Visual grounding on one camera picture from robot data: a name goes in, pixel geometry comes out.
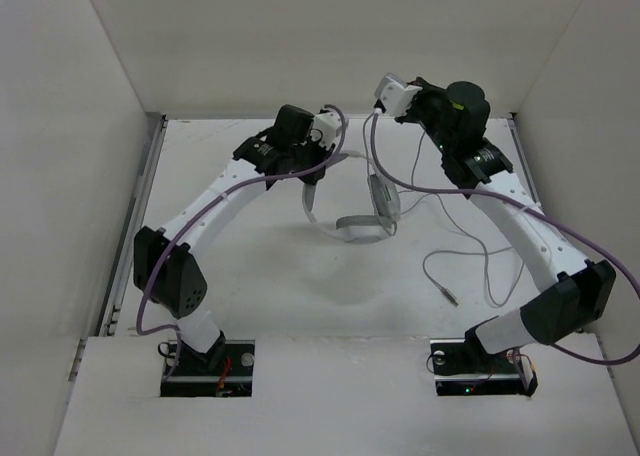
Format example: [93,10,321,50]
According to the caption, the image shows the white grey headphones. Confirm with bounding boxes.
[301,150,402,244]

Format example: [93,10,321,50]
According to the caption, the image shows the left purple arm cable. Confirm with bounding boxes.
[135,104,349,382]

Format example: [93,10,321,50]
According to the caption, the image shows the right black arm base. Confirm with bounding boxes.
[425,338,538,397]

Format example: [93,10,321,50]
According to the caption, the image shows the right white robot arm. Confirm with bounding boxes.
[389,78,616,370]

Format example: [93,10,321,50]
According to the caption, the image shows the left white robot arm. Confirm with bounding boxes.
[133,105,348,373]

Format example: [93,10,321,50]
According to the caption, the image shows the grey headphone cable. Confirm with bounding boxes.
[362,110,526,308]

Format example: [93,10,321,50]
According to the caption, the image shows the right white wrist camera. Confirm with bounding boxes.
[374,73,422,118]

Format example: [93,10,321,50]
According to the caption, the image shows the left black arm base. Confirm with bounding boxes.
[157,340,256,398]

